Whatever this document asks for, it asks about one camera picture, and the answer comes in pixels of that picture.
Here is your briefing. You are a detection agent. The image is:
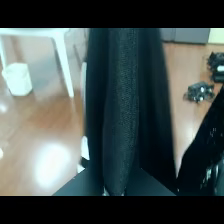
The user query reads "black garment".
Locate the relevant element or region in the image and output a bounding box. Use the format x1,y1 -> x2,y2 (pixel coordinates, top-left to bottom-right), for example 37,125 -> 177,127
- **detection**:
83,28 -> 224,197

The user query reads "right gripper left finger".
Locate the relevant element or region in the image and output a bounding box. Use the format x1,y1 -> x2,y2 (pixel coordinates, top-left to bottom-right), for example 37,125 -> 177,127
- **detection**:
52,167 -> 105,197

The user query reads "black equipment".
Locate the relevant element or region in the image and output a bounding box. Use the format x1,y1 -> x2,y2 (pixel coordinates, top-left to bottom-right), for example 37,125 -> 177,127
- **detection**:
183,80 -> 216,104
206,51 -> 224,84

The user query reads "white table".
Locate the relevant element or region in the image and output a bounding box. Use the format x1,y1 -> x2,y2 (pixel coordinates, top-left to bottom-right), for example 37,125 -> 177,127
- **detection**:
0,28 -> 76,100

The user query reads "white bin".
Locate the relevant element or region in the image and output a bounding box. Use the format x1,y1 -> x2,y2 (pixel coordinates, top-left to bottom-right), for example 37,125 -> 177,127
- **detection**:
1,62 -> 35,98

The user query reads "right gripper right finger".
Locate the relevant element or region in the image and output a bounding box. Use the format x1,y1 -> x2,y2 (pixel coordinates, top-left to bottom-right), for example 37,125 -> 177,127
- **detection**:
127,166 -> 177,197

